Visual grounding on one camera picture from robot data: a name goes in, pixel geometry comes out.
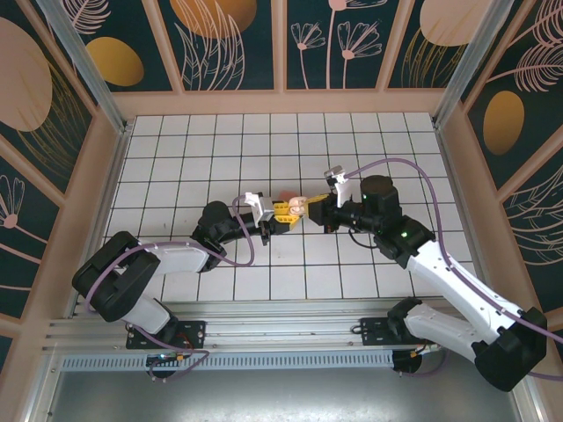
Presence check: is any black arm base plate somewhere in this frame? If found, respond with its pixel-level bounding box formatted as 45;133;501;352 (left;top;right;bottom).
359;316;441;352
126;319;208;351

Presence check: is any pale disc gold lines panel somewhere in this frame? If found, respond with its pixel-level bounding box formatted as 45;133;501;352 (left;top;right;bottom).
0;12;97;199

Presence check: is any black round cable grommet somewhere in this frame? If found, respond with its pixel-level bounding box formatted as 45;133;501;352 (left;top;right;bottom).
391;350;424;378
146;363;178;382

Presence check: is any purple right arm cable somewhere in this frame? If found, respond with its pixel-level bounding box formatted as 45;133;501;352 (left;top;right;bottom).
345;157;563;382

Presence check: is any pink leaf outline wall panel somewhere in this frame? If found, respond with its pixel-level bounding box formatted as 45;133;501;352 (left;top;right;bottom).
499;169;563;316

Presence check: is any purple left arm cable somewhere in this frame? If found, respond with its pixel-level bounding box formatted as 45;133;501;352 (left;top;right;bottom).
85;195;257;383

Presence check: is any fern and oval wall panel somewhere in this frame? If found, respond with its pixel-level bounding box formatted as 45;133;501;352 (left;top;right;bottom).
459;0;563;193

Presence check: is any orange circle leaves wall panel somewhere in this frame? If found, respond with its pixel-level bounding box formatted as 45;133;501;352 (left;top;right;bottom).
157;0;283;93

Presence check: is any pink flowers wall panel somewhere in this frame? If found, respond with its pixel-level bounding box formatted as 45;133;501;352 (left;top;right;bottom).
283;0;391;92

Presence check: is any yellow oval wall panel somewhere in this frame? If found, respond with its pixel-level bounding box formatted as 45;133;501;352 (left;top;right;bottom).
81;0;182;93

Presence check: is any single flower dark wall panel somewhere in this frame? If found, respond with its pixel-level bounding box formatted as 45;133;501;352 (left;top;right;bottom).
0;149;62;322

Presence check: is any pale circle gold strands panel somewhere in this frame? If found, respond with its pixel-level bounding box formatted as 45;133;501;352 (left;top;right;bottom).
385;0;501;91

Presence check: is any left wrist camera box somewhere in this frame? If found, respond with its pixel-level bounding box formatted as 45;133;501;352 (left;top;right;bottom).
244;191;277;223

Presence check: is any grey metal base sheet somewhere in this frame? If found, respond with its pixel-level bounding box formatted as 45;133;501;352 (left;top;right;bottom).
41;368;529;422

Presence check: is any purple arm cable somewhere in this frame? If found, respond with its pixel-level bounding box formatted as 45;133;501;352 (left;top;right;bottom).
345;157;563;382
85;195;257;383

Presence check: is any aluminium corner post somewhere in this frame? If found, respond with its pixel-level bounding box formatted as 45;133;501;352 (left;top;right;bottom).
37;0;134;135
432;0;518;129

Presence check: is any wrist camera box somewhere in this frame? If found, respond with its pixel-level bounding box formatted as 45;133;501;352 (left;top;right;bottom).
323;164;354;208
244;191;277;223

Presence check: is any slotted grey cable duct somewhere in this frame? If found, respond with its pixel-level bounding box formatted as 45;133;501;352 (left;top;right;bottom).
60;350;396;371

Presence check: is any pink earbud charging case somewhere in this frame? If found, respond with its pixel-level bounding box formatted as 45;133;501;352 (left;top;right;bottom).
278;188;308;217

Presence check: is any wide aluminium mounting rail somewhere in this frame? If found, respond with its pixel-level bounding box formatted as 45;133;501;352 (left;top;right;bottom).
43;298;523;353

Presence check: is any aluminium side rail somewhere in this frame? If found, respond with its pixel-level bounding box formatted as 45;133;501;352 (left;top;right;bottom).
433;125;505;311
65;127;133;320

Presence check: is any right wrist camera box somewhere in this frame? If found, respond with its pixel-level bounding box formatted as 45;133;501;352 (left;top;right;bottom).
323;164;354;208

